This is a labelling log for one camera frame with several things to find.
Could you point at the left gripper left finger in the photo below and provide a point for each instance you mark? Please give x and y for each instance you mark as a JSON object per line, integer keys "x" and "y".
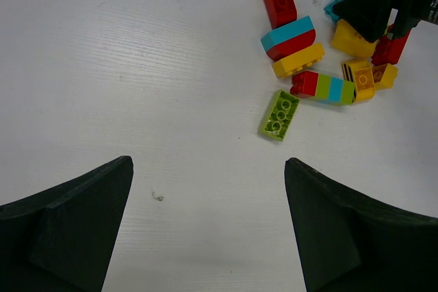
{"x": 62, "y": 239}

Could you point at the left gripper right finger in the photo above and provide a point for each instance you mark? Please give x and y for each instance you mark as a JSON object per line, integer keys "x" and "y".
{"x": 348, "y": 241}

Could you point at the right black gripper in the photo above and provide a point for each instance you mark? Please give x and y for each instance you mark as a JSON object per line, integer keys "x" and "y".
{"x": 369, "y": 17}

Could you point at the large yellow lego brick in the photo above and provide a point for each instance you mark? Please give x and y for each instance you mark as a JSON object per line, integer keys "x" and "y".
{"x": 346, "y": 39}

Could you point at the small blue lego brick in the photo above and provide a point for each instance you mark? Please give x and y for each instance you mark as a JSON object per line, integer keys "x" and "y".
{"x": 328, "y": 10}

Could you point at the red tall lego brick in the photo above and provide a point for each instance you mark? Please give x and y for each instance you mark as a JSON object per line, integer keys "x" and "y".
{"x": 389, "y": 51}

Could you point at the yellow striped lego brick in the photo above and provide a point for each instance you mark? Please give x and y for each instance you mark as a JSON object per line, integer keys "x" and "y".
{"x": 359, "y": 72}

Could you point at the small yellow lego brick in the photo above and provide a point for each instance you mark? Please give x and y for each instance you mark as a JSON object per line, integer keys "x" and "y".
{"x": 384, "y": 76}

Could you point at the red curved lego brick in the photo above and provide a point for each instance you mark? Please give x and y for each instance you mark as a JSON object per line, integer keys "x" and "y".
{"x": 281, "y": 12}

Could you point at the red green blue lego stack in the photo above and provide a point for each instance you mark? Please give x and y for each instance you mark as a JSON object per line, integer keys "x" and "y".
{"x": 323, "y": 88}

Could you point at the lime green long lego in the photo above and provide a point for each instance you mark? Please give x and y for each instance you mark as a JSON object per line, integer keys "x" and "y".
{"x": 279, "y": 115}

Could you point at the blue red yellow lego stack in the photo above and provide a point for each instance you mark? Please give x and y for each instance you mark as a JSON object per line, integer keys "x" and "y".
{"x": 292, "y": 47}

